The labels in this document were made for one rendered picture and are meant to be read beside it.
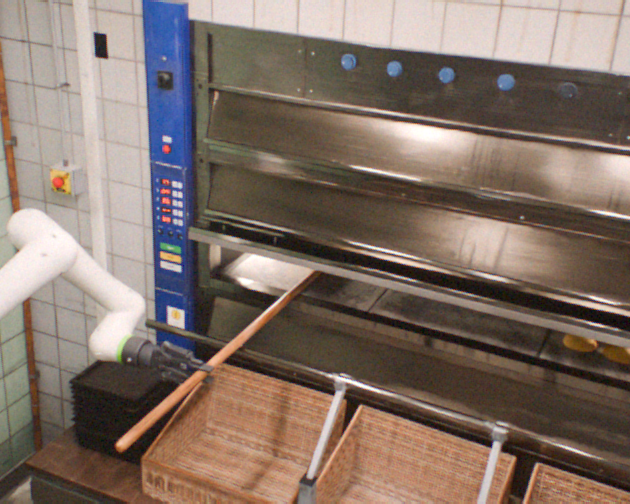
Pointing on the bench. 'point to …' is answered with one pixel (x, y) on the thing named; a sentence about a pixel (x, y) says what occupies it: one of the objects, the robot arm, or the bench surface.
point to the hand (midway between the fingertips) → (202, 372)
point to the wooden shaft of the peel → (211, 364)
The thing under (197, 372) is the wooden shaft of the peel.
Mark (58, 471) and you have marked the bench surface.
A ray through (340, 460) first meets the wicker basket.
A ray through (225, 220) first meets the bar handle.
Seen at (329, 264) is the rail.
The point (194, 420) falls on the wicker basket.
